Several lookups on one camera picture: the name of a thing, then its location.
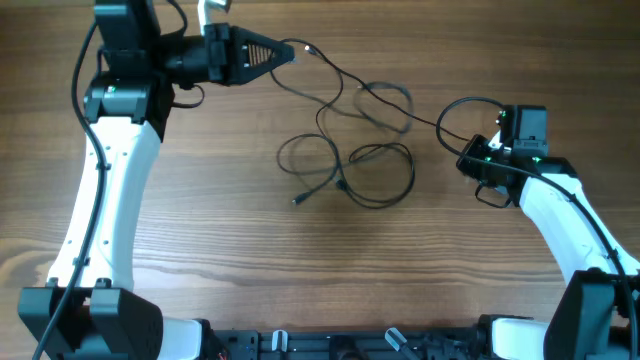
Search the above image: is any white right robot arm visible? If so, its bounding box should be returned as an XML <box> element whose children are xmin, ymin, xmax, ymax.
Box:
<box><xmin>456</xmin><ymin>135</ymin><xmax>639</xmax><ymax>359</ymax></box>

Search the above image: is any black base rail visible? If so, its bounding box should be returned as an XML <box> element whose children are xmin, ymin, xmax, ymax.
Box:
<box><xmin>199</xmin><ymin>327</ymin><xmax>566</xmax><ymax>360</ymax></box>

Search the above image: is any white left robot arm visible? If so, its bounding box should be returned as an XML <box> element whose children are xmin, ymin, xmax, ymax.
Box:
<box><xmin>18</xmin><ymin>22</ymin><xmax>294</xmax><ymax>359</ymax></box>

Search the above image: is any black USB-A cable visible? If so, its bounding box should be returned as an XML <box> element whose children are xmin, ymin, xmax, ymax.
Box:
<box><xmin>276</xmin><ymin>132</ymin><xmax>417</xmax><ymax>210</ymax></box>

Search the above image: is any black micro USB cable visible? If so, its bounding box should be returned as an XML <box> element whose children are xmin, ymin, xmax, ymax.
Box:
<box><xmin>269</xmin><ymin>38</ymin><xmax>471</xmax><ymax>151</ymax></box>

